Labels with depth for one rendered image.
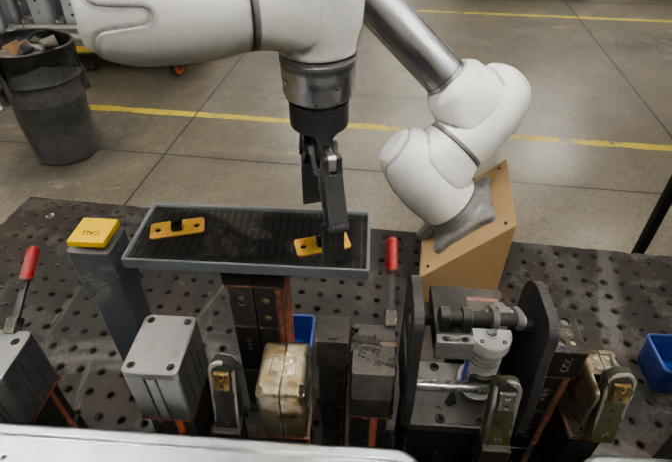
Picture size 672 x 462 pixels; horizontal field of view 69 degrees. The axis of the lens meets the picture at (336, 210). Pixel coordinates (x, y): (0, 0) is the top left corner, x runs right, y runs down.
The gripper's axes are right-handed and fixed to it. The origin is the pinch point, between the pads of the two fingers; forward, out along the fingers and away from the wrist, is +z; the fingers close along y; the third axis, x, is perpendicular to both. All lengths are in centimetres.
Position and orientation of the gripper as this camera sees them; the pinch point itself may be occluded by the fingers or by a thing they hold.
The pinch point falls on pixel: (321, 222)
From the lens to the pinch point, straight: 72.4
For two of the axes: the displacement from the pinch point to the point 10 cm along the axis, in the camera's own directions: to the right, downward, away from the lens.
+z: 0.0, 7.8, 6.2
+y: 2.5, 6.0, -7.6
